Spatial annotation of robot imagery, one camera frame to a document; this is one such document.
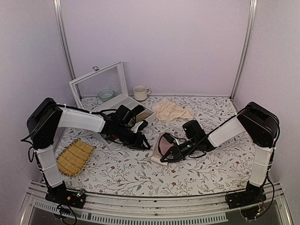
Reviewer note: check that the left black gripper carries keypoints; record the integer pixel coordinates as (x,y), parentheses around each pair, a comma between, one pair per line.
(138,144)

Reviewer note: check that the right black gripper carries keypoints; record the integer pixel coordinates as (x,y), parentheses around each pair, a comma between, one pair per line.
(176,153)

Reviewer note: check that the pink and white underwear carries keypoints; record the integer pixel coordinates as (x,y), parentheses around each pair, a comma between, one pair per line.
(161,147)

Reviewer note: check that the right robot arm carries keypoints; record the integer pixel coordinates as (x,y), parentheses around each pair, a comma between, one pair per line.
(259,123)

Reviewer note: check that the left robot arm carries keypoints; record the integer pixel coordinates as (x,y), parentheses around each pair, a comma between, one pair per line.
(42,126)

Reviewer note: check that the cream beige underwear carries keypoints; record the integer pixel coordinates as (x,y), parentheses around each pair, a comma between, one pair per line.
(167,110)

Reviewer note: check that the floral patterned table mat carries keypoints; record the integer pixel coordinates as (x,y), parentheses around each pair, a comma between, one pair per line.
(123,171)

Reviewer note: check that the olive rolled garment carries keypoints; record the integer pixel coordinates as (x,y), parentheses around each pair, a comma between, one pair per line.
(143,116)

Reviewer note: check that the white divided organizer box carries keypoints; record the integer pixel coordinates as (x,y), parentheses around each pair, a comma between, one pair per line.
(111,141)

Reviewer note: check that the black rolled garment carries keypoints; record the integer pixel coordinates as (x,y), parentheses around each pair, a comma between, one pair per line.
(138,109)

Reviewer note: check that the white ceramic mug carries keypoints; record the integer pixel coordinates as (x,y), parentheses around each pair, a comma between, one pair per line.
(141,92)

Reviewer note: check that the clear glass bowl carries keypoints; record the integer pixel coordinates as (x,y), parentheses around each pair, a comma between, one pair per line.
(106,94)

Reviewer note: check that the white framed glass lid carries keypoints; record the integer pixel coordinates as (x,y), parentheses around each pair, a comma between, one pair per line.
(89,85)

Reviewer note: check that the woven bamboo tray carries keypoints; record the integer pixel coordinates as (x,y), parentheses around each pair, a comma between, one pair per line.
(74,158)

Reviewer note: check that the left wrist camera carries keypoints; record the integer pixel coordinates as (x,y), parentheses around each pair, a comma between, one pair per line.
(125,117)

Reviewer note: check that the aluminium front rail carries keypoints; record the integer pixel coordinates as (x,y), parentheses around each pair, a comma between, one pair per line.
(123,210)

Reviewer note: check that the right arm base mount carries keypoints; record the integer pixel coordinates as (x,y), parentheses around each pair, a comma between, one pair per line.
(251,195)

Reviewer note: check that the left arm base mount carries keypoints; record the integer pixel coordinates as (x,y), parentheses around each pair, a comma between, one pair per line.
(61,195)

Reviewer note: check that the left aluminium corner post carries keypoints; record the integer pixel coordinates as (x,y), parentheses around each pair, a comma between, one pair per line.
(63,37)

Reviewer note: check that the aluminium corner post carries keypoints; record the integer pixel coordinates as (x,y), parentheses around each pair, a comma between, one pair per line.
(245,48)
(63,37)

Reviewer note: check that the right aluminium corner post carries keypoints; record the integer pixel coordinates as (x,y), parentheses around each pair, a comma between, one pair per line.
(245,48)

